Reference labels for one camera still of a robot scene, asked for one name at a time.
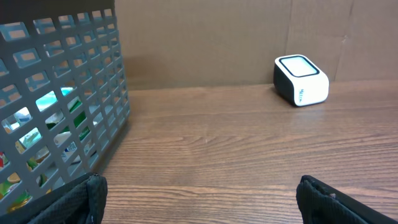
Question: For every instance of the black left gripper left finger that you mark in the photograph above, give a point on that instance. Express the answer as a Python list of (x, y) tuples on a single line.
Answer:
[(82, 200)]

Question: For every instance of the grey plastic mesh basket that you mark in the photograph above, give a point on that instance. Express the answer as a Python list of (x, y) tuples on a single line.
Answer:
[(45, 46)]

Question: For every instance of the green tissue canister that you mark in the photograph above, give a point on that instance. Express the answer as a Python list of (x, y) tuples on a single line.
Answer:
[(22, 116)]

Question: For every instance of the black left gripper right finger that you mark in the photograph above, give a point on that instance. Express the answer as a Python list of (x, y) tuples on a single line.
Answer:
[(320, 203)]

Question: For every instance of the yellow dish soap bottle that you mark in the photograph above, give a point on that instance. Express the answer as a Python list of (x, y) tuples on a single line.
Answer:
[(13, 181)]

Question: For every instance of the white barcode scanner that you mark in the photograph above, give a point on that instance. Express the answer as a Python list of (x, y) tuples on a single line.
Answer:
[(299, 81)]

